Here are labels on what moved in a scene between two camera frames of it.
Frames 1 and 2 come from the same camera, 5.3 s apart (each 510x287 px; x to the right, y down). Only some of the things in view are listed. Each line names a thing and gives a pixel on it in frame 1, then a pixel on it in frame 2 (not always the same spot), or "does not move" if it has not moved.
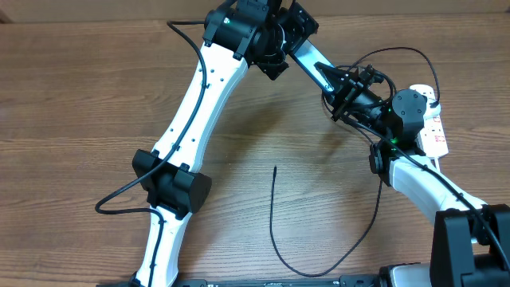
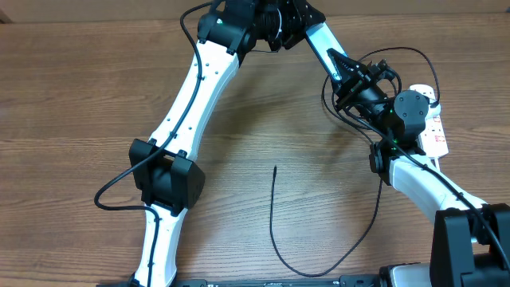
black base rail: x=351 y=281 does not move
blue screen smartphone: x=308 y=55 → x=323 y=39
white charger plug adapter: x=432 y=112 does not move
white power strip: x=433 y=136 does not move
